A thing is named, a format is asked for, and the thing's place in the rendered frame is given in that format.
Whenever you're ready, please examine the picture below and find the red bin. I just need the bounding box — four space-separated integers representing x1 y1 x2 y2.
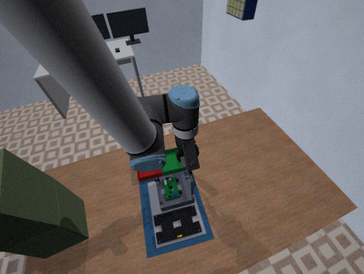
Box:
137 169 163 181

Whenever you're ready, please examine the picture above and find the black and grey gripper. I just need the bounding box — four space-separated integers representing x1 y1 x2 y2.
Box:
175 136 199 167

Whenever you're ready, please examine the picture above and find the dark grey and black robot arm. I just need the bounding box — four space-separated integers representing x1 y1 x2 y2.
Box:
0 0 200 172

